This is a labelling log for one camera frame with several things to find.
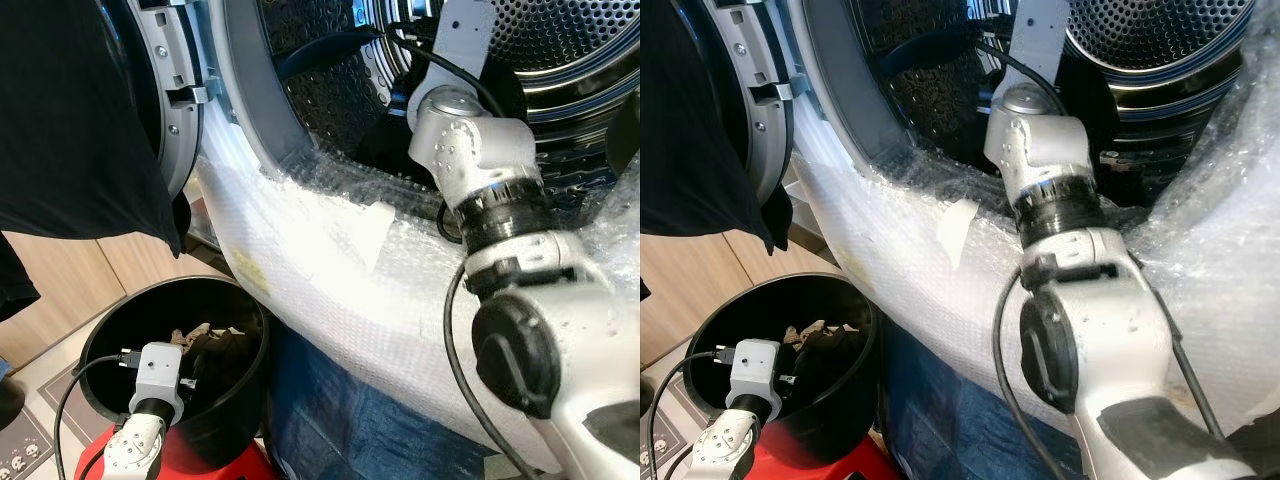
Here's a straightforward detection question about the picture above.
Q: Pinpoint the white washing machine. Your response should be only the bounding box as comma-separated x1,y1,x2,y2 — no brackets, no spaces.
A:
782,0,1280,443
195,0,641,473

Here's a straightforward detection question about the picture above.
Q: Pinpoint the grey washing machine door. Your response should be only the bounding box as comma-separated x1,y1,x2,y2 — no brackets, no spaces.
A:
95,0,217,203
700,0,803,213

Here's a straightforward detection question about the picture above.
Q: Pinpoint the black round bucket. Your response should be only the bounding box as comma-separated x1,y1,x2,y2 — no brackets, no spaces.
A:
78,275,270,473
683,272,880,471

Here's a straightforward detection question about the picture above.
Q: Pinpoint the brown crumpled garment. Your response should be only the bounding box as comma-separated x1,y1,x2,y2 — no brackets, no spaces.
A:
784,320,863,377
165,322,253,383

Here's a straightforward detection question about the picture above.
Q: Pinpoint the red plastic stool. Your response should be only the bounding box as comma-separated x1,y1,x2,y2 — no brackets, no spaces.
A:
75,430,283,480
660,430,893,480

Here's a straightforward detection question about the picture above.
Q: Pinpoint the clear bubble wrap sheet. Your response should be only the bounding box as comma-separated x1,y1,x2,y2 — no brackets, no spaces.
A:
790,20,1280,443
195,88,641,473

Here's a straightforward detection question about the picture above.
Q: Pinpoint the blue cloth cover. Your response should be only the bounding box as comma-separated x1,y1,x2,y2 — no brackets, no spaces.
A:
264,318,503,480
878,318,1089,480

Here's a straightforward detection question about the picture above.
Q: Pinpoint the white tape piece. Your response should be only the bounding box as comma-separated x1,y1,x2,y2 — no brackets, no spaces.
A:
344,200,397,277
938,197,980,272

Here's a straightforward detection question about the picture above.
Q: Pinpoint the black hanging garment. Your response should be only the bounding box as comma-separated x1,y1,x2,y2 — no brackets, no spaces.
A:
0,0,192,321
640,0,792,257

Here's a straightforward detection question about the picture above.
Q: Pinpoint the perforated steel washer drum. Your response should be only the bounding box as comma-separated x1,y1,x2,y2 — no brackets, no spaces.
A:
258,0,641,201
850,0,1257,206

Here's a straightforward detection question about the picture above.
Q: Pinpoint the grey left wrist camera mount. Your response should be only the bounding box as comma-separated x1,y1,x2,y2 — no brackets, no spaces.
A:
726,340,784,422
127,342,187,426

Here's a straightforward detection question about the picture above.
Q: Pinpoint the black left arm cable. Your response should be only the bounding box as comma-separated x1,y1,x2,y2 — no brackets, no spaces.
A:
54,351,133,480
647,349,737,480

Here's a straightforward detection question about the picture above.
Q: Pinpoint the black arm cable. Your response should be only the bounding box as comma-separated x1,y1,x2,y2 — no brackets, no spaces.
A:
54,351,133,480
647,349,737,480
385,24,543,480
974,38,1073,480
1148,255,1227,441

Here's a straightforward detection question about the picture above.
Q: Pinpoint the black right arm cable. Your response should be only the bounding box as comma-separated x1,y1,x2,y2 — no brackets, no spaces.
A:
385,24,543,480
1148,255,1227,441
974,38,1073,480

